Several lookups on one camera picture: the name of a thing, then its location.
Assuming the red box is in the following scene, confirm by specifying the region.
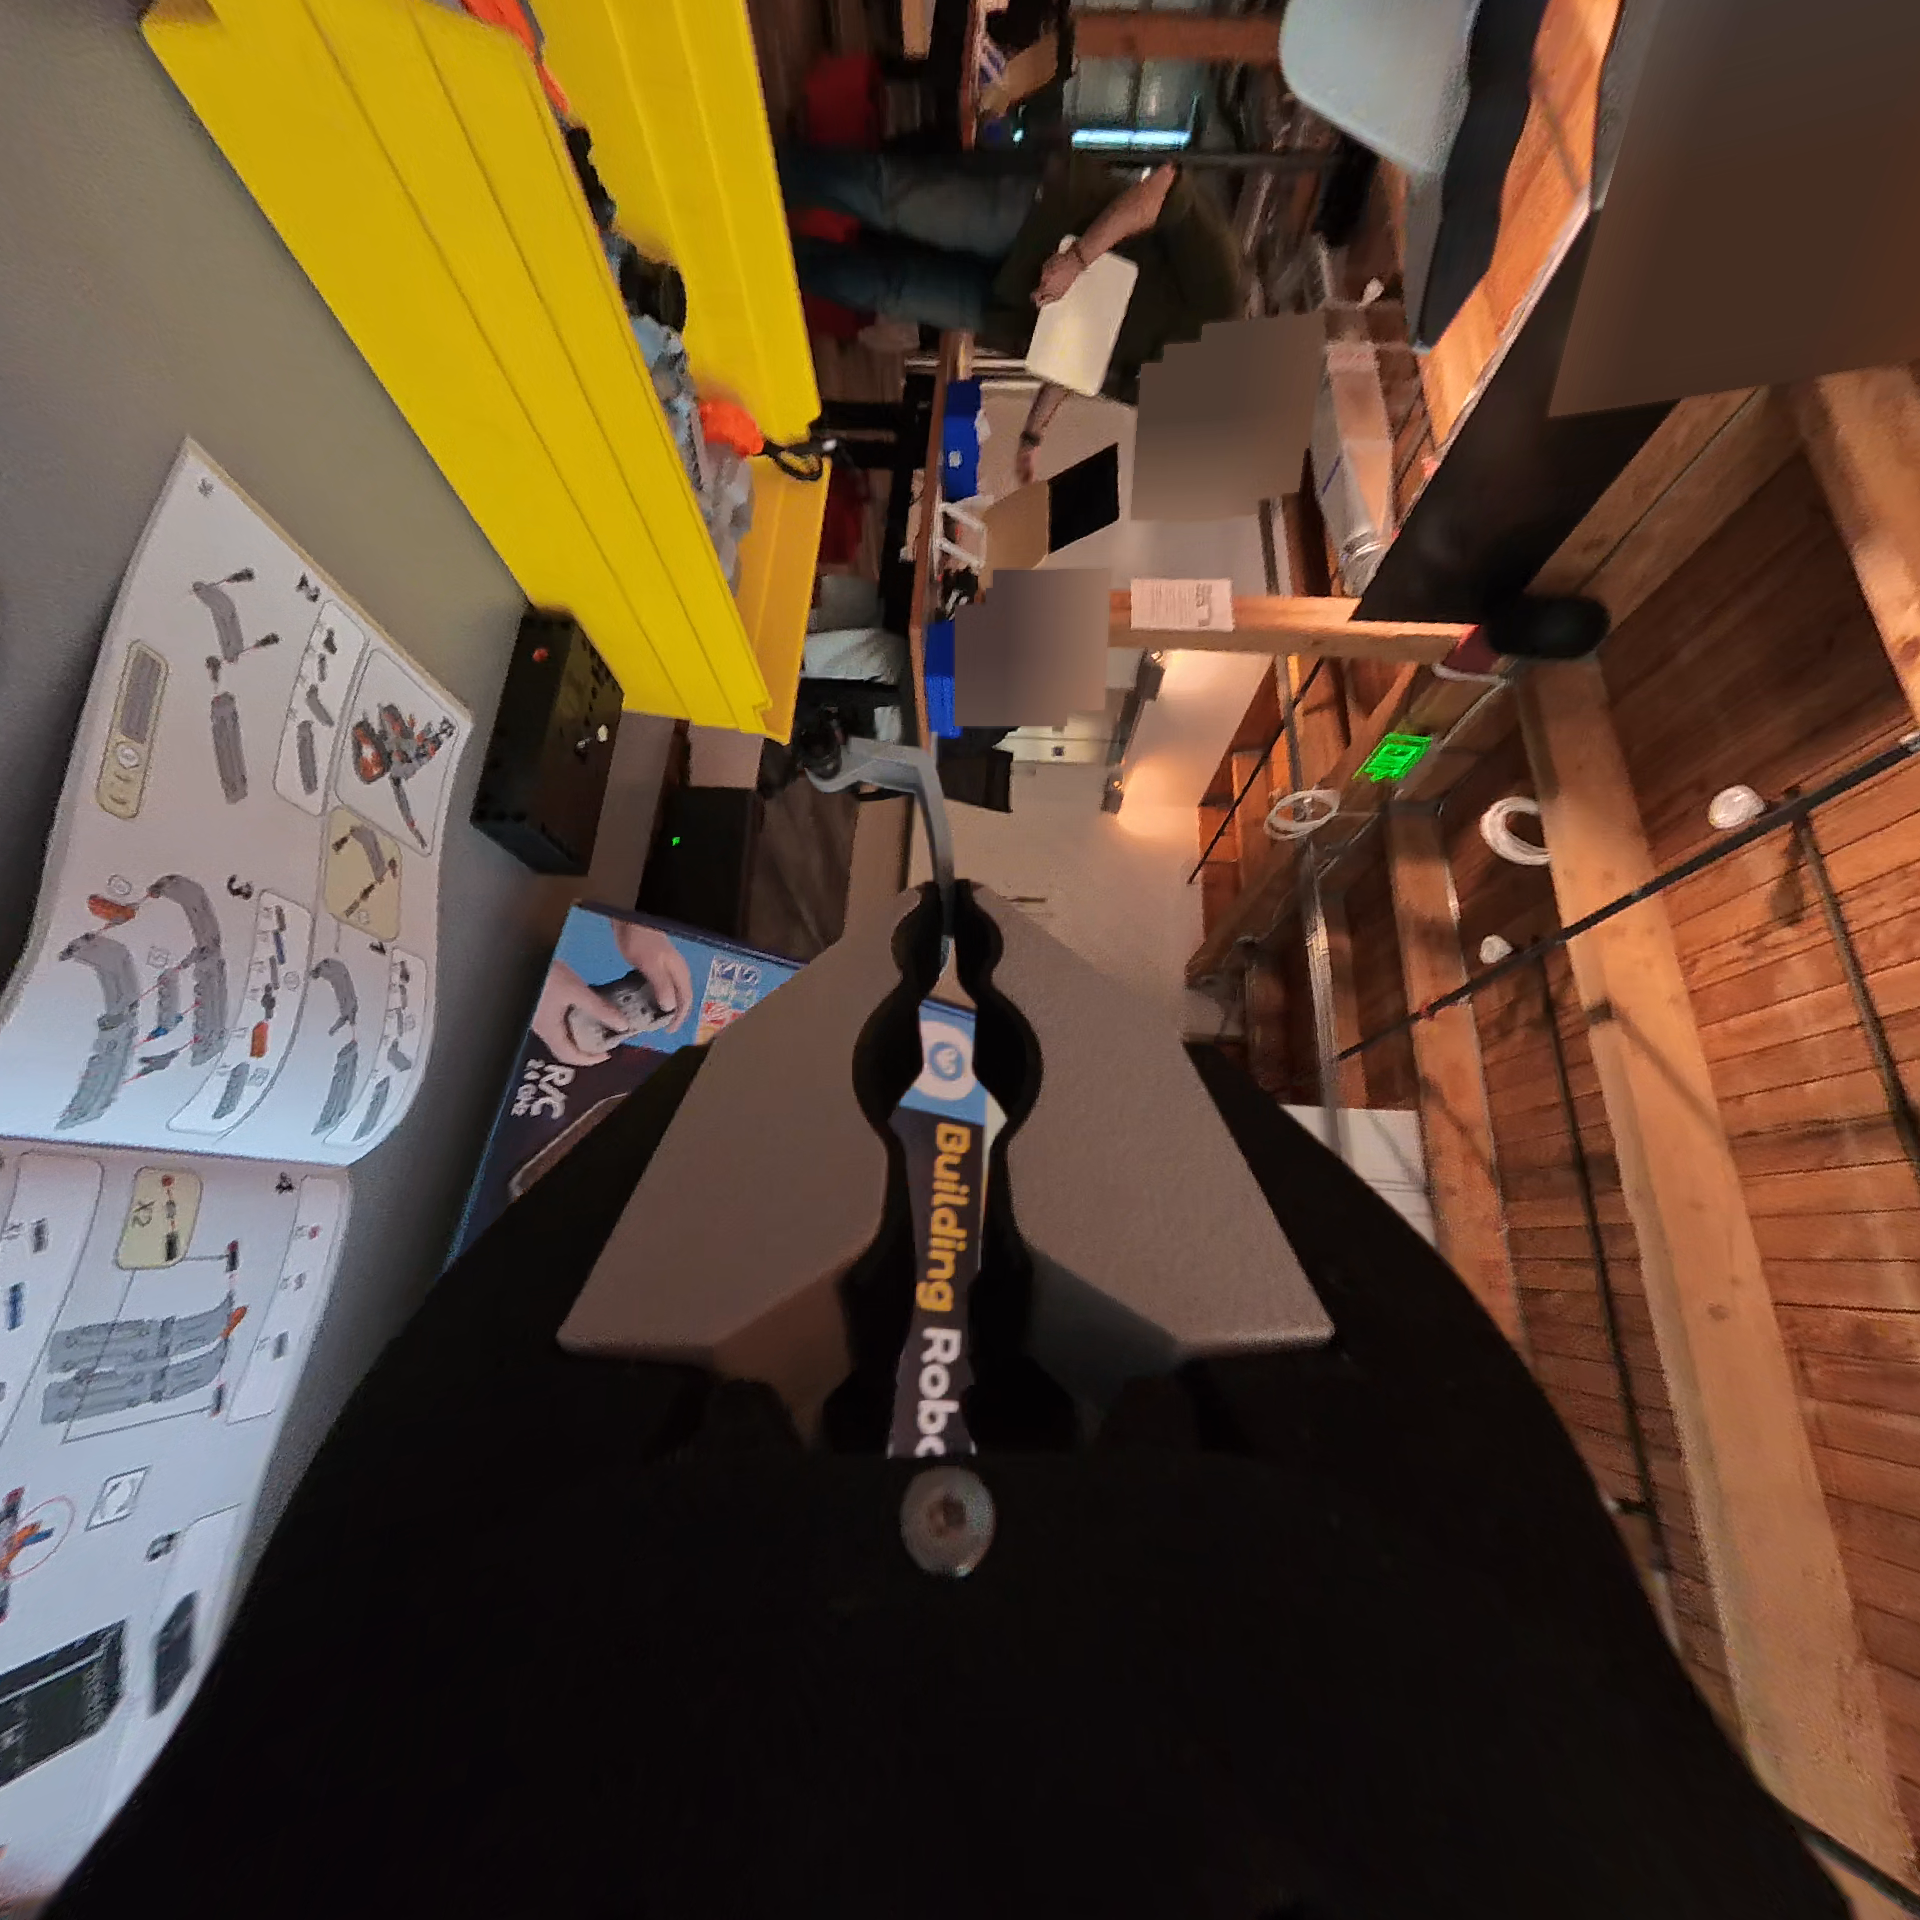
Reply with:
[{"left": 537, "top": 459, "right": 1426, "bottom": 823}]
[{"left": 801, "top": 52, "right": 888, "bottom": 156}]

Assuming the grey curved building panel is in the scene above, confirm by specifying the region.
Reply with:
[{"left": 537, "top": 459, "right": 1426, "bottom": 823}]
[{"left": 806, "top": 735, "right": 962, "bottom": 939}]

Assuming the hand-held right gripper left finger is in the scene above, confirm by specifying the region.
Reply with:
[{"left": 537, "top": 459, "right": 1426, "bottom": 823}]
[{"left": 557, "top": 885, "right": 942, "bottom": 1445}]

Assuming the yellow parts bin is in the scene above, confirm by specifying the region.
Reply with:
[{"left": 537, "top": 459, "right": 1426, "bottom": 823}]
[{"left": 141, "top": 0, "right": 830, "bottom": 745}]

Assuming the blue robot kit box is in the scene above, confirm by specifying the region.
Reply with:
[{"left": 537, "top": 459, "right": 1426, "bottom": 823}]
[{"left": 450, "top": 901, "right": 993, "bottom": 1466}]

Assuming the white tablet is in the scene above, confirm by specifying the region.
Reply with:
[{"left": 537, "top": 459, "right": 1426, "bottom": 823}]
[{"left": 1023, "top": 246, "right": 1143, "bottom": 401}]

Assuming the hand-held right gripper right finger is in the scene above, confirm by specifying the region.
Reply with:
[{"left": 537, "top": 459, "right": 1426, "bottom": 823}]
[{"left": 958, "top": 883, "right": 1337, "bottom": 1431}]

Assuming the black device with green light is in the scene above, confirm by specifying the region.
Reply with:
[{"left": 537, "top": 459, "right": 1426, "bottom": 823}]
[{"left": 637, "top": 780, "right": 760, "bottom": 942}]

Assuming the grey desk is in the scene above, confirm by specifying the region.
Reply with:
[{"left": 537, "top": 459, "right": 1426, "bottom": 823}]
[{"left": 0, "top": 0, "right": 931, "bottom": 1920}]

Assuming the black thin pole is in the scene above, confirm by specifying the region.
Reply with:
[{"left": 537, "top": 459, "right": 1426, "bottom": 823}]
[{"left": 1327, "top": 735, "right": 1920, "bottom": 1061}]

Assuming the dark flat panel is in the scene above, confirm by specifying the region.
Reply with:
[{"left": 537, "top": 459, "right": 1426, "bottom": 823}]
[{"left": 1350, "top": 0, "right": 1920, "bottom": 665}]

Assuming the black battery box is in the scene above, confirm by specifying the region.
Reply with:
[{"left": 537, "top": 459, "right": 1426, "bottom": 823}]
[{"left": 469, "top": 607, "right": 625, "bottom": 878}]

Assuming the black monitor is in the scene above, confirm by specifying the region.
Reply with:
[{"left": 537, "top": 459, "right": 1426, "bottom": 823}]
[{"left": 1043, "top": 442, "right": 1125, "bottom": 559}]

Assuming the pile of building parts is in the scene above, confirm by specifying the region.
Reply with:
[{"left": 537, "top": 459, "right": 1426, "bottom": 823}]
[{"left": 464, "top": 0, "right": 753, "bottom": 579}]

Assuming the white instruction booklet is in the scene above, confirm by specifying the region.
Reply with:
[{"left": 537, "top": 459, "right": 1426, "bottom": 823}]
[{"left": 0, "top": 438, "right": 474, "bottom": 1895}]

